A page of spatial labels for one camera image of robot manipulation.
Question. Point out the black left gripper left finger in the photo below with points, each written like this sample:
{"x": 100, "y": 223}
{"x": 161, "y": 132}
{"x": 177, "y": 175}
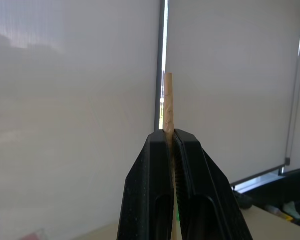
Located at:
{"x": 144, "y": 190}

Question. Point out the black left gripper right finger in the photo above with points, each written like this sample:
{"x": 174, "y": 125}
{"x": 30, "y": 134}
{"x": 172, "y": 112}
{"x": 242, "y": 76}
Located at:
{"x": 209, "y": 195}

